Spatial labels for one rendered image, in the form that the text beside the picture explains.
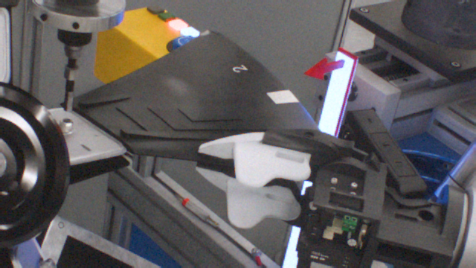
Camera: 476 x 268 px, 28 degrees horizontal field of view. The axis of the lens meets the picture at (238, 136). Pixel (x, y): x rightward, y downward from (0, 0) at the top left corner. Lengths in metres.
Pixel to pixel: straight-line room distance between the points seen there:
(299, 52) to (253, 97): 1.28
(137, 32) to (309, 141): 0.51
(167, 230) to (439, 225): 0.61
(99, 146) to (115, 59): 0.49
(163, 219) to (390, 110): 0.37
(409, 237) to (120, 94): 0.28
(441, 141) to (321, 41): 0.78
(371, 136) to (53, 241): 0.29
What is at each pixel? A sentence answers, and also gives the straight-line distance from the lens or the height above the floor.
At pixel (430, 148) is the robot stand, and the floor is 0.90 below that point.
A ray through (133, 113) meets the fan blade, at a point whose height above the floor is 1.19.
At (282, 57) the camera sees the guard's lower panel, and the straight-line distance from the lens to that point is 2.13.
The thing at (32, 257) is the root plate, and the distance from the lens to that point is 0.75.
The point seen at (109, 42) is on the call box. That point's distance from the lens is 1.24.
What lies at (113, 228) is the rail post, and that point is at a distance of 1.40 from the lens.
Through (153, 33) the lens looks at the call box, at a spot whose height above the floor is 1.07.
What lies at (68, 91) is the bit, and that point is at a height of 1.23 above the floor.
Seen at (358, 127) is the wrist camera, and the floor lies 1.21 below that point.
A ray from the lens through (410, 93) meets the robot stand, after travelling 1.43.
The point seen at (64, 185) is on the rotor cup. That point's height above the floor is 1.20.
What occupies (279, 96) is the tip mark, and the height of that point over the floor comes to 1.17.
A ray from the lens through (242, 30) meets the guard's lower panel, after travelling 1.99.
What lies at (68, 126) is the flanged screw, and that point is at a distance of 0.76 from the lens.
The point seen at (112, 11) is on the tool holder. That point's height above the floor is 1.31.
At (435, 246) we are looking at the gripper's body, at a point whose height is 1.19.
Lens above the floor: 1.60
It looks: 31 degrees down
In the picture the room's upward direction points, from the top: 12 degrees clockwise
